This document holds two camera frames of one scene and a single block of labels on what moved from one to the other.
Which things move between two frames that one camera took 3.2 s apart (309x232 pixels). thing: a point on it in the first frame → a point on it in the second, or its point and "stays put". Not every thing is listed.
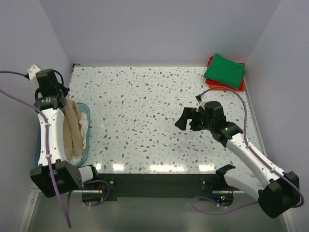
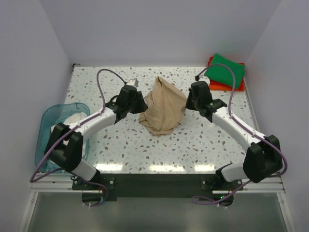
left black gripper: [64, 90] → [142, 107]
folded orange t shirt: [214, 83] stays put
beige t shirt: [73, 136] → [165, 103]
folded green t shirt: [224, 71] stays put
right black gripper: [188, 114] → [188, 104]
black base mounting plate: [109, 188] stays put
